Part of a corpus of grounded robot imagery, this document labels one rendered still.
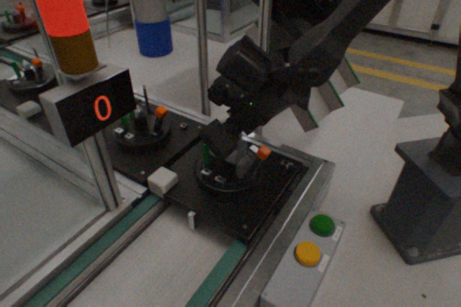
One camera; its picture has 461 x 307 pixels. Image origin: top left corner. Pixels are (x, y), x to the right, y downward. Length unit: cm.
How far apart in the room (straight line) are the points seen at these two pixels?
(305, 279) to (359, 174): 42
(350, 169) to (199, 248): 47
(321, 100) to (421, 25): 382
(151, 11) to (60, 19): 104
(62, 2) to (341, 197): 69
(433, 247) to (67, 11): 74
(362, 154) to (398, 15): 374
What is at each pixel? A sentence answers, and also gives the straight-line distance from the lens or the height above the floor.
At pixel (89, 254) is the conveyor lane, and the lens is 64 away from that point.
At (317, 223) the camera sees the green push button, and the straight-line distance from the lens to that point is 62.
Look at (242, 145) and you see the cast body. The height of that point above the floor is 106.
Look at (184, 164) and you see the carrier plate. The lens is 72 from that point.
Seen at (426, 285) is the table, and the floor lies 86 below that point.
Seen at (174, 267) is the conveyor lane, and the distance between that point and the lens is 62.
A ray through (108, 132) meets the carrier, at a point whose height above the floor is 97.
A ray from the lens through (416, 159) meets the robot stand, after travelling 68.
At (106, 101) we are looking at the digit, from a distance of 49.
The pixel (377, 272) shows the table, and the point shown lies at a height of 86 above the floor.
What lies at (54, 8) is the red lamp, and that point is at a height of 134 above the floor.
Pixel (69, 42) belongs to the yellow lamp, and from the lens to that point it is 45.
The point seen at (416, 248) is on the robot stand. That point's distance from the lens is 76.
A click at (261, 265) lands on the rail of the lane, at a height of 95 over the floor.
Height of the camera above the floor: 145
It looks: 37 degrees down
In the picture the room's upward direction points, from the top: straight up
